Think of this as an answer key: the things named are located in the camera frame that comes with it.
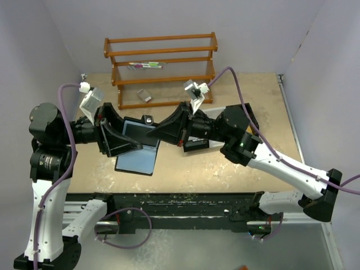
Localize small grey box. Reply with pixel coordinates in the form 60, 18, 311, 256
137, 89, 152, 103

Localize black left bin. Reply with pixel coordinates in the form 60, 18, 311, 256
183, 137, 210, 152

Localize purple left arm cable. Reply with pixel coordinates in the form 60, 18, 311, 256
33, 83, 91, 269

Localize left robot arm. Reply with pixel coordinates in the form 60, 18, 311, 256
13, 103, 142, 269

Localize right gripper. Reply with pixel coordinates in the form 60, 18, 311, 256
147, 101, 230, 147

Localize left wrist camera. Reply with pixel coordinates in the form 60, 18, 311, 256
79, 82, 105, 125

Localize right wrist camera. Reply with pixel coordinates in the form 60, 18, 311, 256
183, 80, 210, 115

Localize coloured pens on rack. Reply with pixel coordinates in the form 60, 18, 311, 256
127, 62, 165, 70

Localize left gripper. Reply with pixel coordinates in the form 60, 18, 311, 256
60, 101, 143, 155

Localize white middle bin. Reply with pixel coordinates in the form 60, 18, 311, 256
203, 107, 225, 149

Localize wooden three-tier rack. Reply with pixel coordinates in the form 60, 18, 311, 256
103, 32, 218, 110

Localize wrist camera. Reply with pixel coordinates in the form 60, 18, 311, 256
79, 82, 105, 125
183, 80, 210, 115

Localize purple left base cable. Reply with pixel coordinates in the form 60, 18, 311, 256
94, 206, 152, 249

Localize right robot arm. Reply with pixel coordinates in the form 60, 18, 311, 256
147, 102, 342, 222

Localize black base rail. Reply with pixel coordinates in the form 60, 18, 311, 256
64, 191, 285, 236

